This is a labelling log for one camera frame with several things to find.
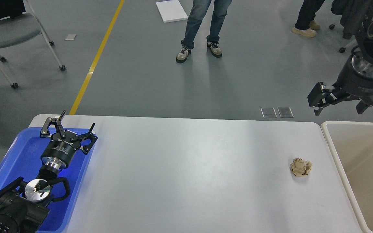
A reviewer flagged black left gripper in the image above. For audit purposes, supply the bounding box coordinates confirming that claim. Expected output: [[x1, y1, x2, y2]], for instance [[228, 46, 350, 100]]
[[40, 110, 98, 169]]

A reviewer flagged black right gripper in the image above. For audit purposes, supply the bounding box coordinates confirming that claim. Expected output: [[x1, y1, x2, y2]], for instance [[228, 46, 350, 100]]
[[307, 55, 373, 116]]

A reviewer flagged brown paper ball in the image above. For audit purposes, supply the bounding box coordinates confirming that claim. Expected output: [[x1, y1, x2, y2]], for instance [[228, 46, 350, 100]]
[[290, 158, 312, 177]]

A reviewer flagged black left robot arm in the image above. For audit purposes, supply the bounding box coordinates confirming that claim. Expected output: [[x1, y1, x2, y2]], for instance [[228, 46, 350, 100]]
[[0, 112, 98, 233]]

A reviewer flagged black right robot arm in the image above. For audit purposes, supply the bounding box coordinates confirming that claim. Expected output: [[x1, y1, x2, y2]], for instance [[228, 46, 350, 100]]
[[307, 4, 373, 116]]

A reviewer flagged blue plastic tray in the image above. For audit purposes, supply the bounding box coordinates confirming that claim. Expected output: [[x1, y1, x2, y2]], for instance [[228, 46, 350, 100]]
[[0, 127, 92, 233]]

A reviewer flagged beige plastic bin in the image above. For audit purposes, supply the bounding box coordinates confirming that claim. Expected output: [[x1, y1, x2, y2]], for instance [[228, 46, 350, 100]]
[[321, 121, 373, 233]]

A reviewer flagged right metal floor plate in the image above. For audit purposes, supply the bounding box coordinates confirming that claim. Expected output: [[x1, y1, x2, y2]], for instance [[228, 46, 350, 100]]
[[277, 107, 294, 118]]

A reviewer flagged metal floor plate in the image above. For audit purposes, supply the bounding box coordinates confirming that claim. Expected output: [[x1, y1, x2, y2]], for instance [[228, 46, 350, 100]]
[[277, 107, 294, 118], [260, 107, 277, 118]]

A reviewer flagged left metal floor plate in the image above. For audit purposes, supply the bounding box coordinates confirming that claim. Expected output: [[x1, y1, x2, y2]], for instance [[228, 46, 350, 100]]
[[260, 107, 277, 118]]

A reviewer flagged person in black trousers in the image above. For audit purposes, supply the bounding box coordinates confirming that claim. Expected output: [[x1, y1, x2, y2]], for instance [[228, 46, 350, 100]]
[[291, 0, 324, 38]]

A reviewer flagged chair with dark coat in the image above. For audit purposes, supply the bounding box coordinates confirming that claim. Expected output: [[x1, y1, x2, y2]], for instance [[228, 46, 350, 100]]
[[331, 0, 373, 39]]

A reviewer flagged small grey floor card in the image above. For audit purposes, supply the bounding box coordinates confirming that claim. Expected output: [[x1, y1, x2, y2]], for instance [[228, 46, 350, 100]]
[[64, 34, 77, 41]]

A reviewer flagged grey folding chair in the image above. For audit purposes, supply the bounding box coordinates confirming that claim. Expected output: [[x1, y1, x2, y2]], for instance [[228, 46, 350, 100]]
[[0, 0, 66, 89]]

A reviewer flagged white flat board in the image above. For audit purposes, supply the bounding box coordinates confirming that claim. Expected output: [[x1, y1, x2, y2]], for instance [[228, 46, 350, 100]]
[[155, 0, 188, 23]]

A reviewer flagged person in blue jeans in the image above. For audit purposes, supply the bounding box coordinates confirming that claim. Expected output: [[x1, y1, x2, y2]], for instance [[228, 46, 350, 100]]
[[176, 0, 233, 64]]

